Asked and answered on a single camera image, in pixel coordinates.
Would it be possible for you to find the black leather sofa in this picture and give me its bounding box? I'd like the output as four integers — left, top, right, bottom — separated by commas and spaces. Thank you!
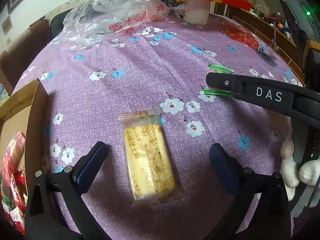
50, 9, 71, 37

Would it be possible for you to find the red cartoon face snack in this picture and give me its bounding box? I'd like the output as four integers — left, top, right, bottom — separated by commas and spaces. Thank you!
1, 175, 26, 238

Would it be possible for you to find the purple floral tablecloth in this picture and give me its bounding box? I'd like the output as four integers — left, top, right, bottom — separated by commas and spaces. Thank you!
16, 16, 298, 239

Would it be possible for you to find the red foil bag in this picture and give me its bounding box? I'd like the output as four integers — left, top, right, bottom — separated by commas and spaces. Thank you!
221, 21, 260, 50

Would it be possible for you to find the brown armchair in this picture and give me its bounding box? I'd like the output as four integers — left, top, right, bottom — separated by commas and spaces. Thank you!
1, 18, 50, 95

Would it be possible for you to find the white gloved right hand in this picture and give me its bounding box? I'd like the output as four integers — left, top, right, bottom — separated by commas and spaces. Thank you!
280, 133, 320, 202

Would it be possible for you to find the black device green light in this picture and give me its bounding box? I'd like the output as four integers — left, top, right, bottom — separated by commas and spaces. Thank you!
279, 0, 319, 53

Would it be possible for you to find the pink snack packet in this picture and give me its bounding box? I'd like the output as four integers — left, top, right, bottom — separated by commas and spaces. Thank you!
2, 131, 25, 178

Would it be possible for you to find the clear plastic bag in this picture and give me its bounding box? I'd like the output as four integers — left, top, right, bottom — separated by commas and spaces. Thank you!
61, 0, 170, 50

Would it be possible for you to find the yellow biscuit clear pack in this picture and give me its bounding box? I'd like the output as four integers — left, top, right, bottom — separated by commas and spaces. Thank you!
117, 108, 180, 206

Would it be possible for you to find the green ended pastry pack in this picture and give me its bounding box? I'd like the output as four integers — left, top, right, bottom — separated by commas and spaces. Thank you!
203, 63, 234, 98

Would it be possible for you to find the cardboard tray box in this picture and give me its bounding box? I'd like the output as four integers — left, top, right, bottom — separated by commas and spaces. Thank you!
0, 78, 49, 196

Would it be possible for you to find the white cylindrical container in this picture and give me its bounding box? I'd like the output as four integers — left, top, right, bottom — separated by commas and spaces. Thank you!
183, 0, 210, 25

